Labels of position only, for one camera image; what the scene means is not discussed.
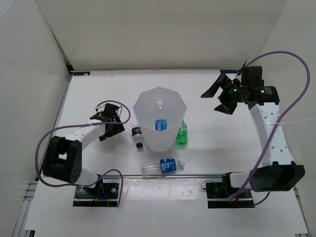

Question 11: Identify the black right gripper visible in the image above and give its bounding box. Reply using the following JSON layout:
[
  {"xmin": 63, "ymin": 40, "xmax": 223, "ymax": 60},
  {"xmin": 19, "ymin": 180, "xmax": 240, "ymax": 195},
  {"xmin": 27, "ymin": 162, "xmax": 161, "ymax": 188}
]
[{"xmin": 201, "ymin": 74, "xmax": 247, "ymax": 115}]

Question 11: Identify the blue label bottle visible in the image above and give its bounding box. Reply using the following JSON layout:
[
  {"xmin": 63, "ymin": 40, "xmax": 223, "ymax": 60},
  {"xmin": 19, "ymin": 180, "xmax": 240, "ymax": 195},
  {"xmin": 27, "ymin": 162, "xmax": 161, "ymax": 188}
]
[
  {"xmin": 155, "ymin": 100, "xmax": 167, "ymax": 132},
  {"xmin": 141, "ymin": 158, "xmax": 185, "ymax": 177}
]

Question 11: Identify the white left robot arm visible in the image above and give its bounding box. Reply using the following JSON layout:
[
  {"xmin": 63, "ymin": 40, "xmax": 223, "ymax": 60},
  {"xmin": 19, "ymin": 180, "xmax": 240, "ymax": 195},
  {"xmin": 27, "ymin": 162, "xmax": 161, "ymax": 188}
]
[{"xmin": 42, "ymin": 103, "xmax": 125, "ymax": 198}]

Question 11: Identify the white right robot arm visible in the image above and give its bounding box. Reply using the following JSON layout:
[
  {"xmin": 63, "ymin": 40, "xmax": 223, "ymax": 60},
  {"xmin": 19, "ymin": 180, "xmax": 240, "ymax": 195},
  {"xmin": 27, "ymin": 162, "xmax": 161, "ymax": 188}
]
[{"xmin": 201, "ymin": 74, "xmax": 305, "ymax": 199}]

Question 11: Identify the white translucent plastic bin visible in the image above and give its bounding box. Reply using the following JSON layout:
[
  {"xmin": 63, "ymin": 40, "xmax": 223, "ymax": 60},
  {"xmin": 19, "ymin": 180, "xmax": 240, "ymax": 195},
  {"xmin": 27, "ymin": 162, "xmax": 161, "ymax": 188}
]
[{"xmin": 133, "ymin": 87, "xmax": 187, "ymax": 152}]

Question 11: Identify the black label small bottle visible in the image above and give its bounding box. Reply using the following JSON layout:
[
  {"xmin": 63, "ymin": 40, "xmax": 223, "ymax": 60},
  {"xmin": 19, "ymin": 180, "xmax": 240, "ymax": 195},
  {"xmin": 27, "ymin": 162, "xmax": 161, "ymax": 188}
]
[{"xmin": 131, "ymin": 122, "xmax": 144, "ymax": 150}]

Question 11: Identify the green plastic bottle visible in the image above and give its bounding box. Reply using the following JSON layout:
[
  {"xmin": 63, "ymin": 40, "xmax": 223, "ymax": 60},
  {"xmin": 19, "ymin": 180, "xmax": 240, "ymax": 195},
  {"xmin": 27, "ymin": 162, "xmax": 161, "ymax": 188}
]
[{"xmin": 175, "ymin": 120, "xmax": 188, "ymax": 149}]

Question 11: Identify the blue label bottle on table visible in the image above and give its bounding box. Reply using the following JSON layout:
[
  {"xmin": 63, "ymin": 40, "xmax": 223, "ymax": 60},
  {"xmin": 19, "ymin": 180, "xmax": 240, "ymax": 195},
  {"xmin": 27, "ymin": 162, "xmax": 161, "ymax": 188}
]
[{"xmin": 141, "ymin": 158, "xmax": 185, "ymax": 177}]

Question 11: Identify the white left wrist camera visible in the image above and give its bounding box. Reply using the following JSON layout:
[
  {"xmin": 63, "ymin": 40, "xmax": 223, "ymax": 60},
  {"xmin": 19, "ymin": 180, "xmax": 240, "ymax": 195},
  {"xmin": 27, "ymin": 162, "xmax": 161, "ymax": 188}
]
[{"xmin": 96, "ymin": 103, "xmax": 108, "ymax": 117}]

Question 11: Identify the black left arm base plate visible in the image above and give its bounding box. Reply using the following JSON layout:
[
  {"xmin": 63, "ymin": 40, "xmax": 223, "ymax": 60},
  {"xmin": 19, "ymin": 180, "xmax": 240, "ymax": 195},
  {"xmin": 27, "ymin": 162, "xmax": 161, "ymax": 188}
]
[{"xmin": 73, "ymin": 179, "xmax": 121, "ymax": 207}]

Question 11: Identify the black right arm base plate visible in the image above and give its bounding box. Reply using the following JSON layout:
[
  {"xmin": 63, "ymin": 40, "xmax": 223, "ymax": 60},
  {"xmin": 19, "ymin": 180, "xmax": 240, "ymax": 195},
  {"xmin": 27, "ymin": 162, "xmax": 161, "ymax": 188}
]
[{"xmin": 200, "ymin": 180, "xmax": 254, "ymax": 209}]

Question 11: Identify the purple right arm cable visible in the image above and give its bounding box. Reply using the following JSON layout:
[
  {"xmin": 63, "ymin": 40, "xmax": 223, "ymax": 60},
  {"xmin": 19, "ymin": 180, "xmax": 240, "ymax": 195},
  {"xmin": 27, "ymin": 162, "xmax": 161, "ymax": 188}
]
[{"xmin": 227, "ymin": 50, "xmax": 311, "ymax": 205}]

